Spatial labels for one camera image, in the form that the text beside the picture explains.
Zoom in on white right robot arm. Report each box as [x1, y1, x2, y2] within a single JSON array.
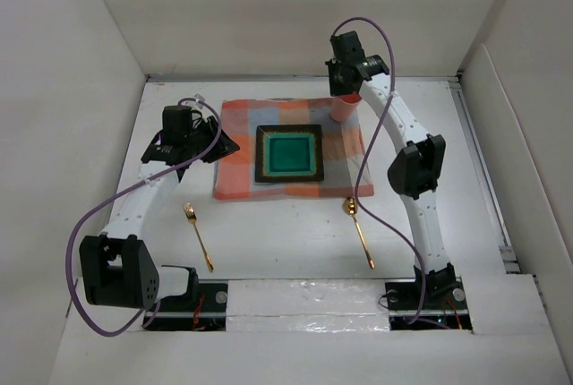
[[326, 56, 456, 308]]

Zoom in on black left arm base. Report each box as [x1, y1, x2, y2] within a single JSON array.
[[142, 280, 228, 332]]

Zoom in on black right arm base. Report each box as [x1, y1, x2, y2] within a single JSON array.
[[378, 280, 473, 331]]

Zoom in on gold fork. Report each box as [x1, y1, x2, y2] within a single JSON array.
[[183, 202, 214, 273]]

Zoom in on checkered orange blue cloth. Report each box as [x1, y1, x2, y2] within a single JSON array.
[[213, 98, 364, 201]]

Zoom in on square green black plate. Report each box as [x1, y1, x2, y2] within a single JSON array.
[[254, 124, 325, 184]]

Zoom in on pink plastic cup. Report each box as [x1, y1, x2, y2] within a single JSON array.
[[330, 93, 362, 123]]

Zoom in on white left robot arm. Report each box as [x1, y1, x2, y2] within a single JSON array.
[[79, 107, 239, 311]]

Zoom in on gold spoon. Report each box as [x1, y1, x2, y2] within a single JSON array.
[[343, 197, 376, 270]]

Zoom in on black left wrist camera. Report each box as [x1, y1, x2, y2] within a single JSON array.
[[162, 105, 194, 135]]

